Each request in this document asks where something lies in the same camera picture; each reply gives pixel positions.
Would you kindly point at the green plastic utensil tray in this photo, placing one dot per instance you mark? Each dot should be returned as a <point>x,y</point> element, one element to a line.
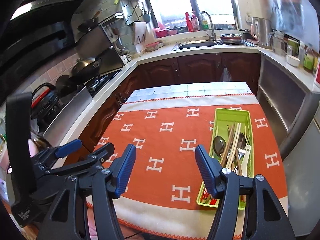
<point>224,119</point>

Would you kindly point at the bamboo chopstick red band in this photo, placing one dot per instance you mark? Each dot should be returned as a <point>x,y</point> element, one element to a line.
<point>234,145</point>

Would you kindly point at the black frying pan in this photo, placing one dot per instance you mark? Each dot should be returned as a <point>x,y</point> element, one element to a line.
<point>90,24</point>

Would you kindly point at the steel electric kettle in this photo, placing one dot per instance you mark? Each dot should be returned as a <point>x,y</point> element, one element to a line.
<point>260,30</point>

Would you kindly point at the bamboo chopstick brown band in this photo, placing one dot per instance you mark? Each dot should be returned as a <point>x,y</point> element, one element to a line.
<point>229,142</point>

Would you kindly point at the black wok with lid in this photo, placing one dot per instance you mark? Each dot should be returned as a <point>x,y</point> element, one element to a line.
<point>85,69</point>

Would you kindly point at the steel dishwasher appliance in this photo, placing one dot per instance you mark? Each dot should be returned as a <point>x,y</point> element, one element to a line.
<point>288,103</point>

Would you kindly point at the dark wood kitchen cabinets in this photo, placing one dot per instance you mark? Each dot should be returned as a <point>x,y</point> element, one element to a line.
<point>243,67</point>

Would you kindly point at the orange H-pattern cloth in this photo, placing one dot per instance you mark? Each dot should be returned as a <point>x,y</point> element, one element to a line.
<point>160,197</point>

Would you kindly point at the white ceramic spoon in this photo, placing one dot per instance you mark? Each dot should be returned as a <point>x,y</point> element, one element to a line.
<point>245,160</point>

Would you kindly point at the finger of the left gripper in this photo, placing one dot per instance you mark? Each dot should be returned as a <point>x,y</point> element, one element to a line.
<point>94,159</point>
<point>50,155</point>

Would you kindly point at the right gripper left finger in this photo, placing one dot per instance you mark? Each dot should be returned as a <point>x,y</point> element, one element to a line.
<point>67,215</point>

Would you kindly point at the kitchen sink faucet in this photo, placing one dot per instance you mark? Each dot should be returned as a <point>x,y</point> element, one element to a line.
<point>211,36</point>

